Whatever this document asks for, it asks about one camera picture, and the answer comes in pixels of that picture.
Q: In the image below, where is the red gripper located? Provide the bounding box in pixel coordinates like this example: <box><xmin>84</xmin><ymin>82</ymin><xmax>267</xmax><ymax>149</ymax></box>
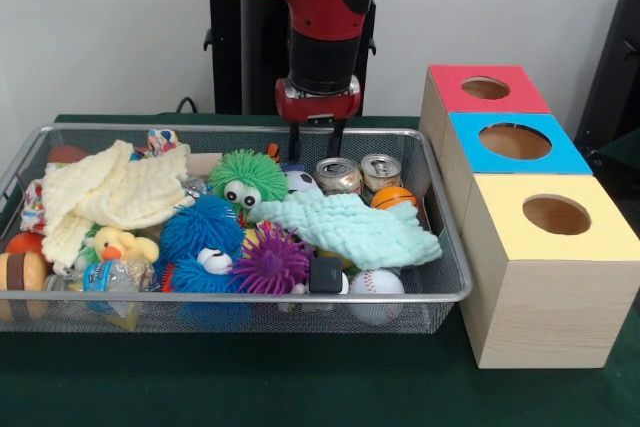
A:
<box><xmin>274</xmin><ymin>75</ymin><xmax>363</xmax><ymax>161</ymax></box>

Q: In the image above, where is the silver mesh bin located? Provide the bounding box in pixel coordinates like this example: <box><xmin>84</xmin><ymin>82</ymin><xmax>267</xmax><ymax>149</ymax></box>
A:
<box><xmin>0</xmin><ymin>122</ymin><xmax>474</xmax><ymax>336</ymax></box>

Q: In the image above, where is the wooden box with three holes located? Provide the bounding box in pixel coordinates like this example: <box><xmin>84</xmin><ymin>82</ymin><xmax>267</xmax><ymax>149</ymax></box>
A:
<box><xmin>418</xmin><ymin>64</ymin><xmax>640</xmax><ymax>371</ymax></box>

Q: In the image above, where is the silver drink can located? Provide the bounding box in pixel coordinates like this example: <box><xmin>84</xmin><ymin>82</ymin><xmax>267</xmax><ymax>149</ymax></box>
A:
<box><xmin>314</xmin><ymin>156</ymin><xmax>363</xmax><ymax>197</ymax></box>
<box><xmin>359</xmin><ymin>154</ymin><xmax>404</xmax><ymax>194</ymax></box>

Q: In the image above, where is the green spiky ball with eyes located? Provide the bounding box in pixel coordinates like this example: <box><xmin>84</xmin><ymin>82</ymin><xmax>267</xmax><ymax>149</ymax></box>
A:
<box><xmin>208</xmin><ymin>148</ymin><xmax>290</xmax><ymax>212</ymax></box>

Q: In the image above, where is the mint green cloth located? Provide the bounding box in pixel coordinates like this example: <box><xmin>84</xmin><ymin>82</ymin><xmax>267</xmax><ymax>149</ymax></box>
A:
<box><xmin>248</xmin><ymin>188</ymin><xmax>444</xmax><ymax>272</ymax></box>

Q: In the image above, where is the small orange basketball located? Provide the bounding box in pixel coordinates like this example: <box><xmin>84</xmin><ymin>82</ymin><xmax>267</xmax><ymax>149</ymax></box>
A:
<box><xmin>369</xmin><ymin>185</ymin><xmax>418</xmax><ymax>212</ymax></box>

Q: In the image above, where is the purple spiky ball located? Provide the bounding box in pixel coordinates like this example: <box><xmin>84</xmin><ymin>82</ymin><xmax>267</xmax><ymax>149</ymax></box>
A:
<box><xmin>230</xmin><ymin>229</ymin><xmax>315</xmax><ymax>297</ymax></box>

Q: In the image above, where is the blue spiky ball with eyes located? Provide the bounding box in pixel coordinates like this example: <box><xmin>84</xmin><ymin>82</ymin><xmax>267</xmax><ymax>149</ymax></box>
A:
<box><xmin>167</xmin><ymin>245</ymin><xmax>244</xmax><ymax>294</ymax></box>

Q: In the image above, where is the cream yellow cloth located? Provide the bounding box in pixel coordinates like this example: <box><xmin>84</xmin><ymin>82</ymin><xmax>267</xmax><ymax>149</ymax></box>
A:
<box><xmin>40</xmin><ymin>139</ymin><xmax>197</xmax><ymax>276</ymax></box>

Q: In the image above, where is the yellow plush duck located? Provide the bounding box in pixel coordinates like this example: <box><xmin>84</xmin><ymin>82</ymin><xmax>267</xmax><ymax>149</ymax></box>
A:
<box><xmin>93</xmin><ymin>226</ymin><xmax>160</xmax><ymax>264</ymax></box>

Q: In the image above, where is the dark green table cloth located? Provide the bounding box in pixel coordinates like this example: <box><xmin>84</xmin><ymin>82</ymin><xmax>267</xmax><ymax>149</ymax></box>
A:
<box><xmin>0</xmin><ymin>113</ymin><xmax>640</xmax><ymax>427</ymax></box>
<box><xmin>593</xmin><ymin>127</ymin><xmax>640</xmax><ymax>183</ymax></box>

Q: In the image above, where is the black upright panel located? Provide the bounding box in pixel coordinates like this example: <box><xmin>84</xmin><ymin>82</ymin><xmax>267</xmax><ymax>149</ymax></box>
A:
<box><xmin>573</xmin><ymin>0</ymin><xmax>640</xmax><ymax>153</ymax></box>

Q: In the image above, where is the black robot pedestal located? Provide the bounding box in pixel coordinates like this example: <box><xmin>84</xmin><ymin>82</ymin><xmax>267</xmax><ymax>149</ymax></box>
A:
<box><xmin>203</xmin><ymin>0</ymin><xmax>402</xmax><ymax>117</ymax></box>

